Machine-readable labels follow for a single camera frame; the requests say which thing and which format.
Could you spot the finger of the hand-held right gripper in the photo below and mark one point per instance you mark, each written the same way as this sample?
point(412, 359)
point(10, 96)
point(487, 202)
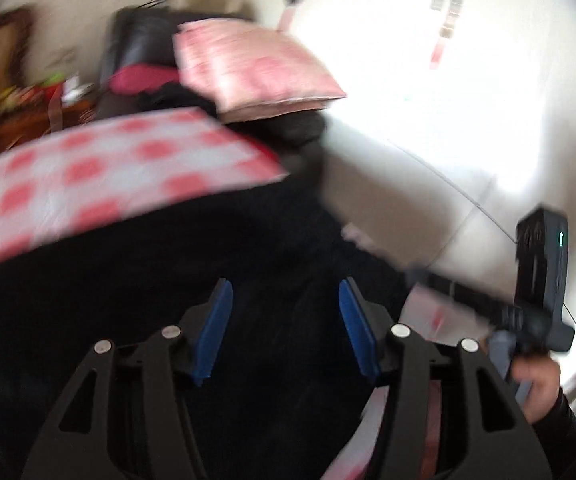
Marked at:
point(457, 292)

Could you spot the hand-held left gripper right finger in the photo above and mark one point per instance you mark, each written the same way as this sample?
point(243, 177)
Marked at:
point(360, 332)

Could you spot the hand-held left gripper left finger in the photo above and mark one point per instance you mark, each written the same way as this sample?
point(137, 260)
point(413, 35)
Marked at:
point(213, 332)

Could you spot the black blanket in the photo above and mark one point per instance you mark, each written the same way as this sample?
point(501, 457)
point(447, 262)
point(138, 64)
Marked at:
point(268, 240)

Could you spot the person's right hand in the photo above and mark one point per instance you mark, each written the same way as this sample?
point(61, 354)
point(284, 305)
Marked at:
point(537, 385)

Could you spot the pink white checkered tablecloth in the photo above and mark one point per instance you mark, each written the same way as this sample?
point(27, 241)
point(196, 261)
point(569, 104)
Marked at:
point(93, 175)

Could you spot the black puffer coat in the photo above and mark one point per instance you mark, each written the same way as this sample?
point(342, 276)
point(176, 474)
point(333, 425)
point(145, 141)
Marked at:
point(288, 132)

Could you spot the pink floral pillow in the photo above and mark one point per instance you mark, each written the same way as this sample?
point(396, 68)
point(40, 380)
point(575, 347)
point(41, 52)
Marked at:
point(273, 110)
point(248, 65)

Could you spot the black jacket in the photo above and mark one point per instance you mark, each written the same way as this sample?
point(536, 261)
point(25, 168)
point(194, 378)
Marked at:
point(183, 97)

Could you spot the dark red cushion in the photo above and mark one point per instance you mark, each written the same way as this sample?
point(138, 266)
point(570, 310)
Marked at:
point(143, 79)

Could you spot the wooden nightstand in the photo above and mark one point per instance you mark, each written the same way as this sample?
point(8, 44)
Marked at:
point(23, 127)

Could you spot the black leather armchair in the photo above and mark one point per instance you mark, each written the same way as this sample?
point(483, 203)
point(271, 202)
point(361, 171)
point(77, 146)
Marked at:
point(138, 35)

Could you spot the red hanging wall ornament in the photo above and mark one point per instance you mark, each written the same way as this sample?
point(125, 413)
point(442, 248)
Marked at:
point(292, 2)
point(445, 25)

